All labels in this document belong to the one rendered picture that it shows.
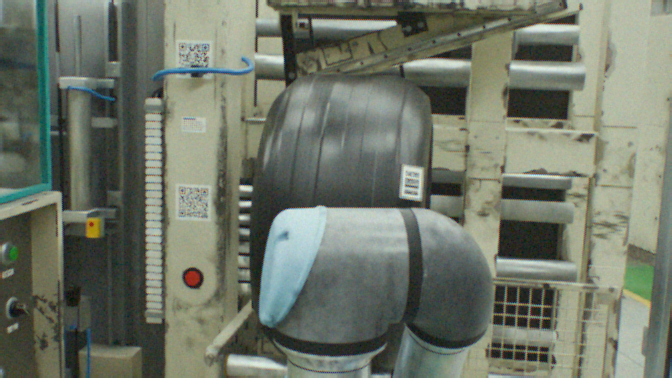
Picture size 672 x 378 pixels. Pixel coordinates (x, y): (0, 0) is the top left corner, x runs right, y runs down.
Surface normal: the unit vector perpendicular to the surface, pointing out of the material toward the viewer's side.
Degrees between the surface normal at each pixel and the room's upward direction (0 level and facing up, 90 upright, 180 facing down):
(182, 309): 90
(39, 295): 90
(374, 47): 90
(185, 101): 90
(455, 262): 73
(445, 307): 121
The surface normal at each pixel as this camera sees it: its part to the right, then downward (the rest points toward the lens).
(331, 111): -0.07, -0.67
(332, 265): 0.15, -0.11
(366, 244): 0.13, -0.45
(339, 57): -0.16, 0.15
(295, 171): -0.13, -0.30
